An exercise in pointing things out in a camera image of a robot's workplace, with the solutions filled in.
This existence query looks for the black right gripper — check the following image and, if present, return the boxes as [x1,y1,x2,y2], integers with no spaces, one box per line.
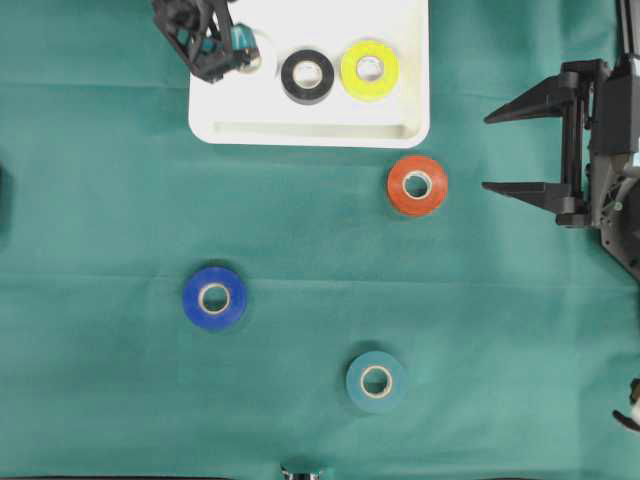
[482,50,639,279]

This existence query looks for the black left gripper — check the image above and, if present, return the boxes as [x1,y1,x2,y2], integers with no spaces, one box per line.
[151,0,258,83]

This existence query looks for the white tape roll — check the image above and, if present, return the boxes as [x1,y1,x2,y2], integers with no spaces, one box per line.
[239,30,271,75]

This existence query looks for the black tape roll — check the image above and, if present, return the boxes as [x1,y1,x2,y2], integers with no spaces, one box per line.
[280,49,335,105]

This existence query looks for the yellow tape roll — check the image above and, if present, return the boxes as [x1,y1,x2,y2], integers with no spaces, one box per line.
[340,39,400,102]

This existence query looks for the white plastic tray case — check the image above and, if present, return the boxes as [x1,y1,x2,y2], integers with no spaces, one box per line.
[188,1,431,149]

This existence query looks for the orange tape roll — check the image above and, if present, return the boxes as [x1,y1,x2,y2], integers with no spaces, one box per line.
[386,155,448,217]

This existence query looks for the blue tape roll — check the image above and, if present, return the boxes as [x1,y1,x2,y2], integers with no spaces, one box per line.
[182,267,248,332]

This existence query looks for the teal tape roll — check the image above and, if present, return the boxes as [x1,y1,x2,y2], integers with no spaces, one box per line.
[345,351,409,414]

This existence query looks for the green table cloth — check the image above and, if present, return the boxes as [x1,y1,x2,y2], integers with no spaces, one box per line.
[1,1,639,479]

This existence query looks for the small black white object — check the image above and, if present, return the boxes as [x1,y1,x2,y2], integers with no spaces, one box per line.
[612,378,640,433]

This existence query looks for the metal clip at bottom edge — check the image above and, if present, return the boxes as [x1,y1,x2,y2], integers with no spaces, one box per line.
[280,465,322,480]

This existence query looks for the black aluminium frame rail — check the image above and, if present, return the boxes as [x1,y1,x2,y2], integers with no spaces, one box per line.
[617,0,640,57]

